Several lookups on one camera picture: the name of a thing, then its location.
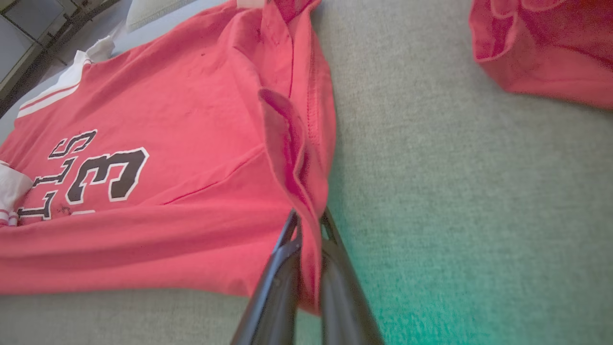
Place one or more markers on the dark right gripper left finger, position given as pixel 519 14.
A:
pixel 280 287

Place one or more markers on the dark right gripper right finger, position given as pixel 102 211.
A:
pixel 340 297

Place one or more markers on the red jersey with white sleeves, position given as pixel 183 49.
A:
pixel 191 120

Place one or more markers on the red shorts with white trim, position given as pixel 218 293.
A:
pixel 550 48

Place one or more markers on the grey fabric sofa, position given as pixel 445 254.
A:
pixel 455 191

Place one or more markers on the pale grey pillow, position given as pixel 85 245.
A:
pixel 153 9

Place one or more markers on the dark metal frame furniture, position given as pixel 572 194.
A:
pixel 43 43

